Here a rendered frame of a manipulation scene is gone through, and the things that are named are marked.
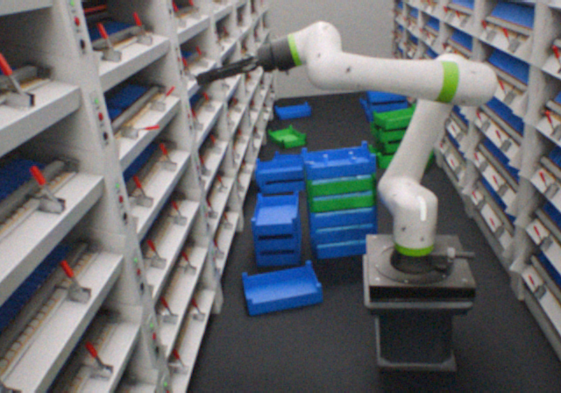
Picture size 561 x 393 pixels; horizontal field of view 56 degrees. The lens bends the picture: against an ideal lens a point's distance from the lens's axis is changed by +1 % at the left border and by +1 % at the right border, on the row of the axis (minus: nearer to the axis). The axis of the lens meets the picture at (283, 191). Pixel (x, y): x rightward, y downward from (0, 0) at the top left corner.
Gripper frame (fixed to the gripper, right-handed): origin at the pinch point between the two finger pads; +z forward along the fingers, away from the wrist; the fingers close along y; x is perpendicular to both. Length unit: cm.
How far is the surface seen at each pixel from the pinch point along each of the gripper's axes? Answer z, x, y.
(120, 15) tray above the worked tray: 24.6, 23.5, 17.4
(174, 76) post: 15.3, 0.6, 17.7
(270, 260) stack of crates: 15, -95, 52
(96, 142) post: 14, 1, -52
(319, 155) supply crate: -18, -60, 76
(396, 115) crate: -64, -87, 191
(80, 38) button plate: 10, 21, -48
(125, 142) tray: 17.8, -5.3, -31.3
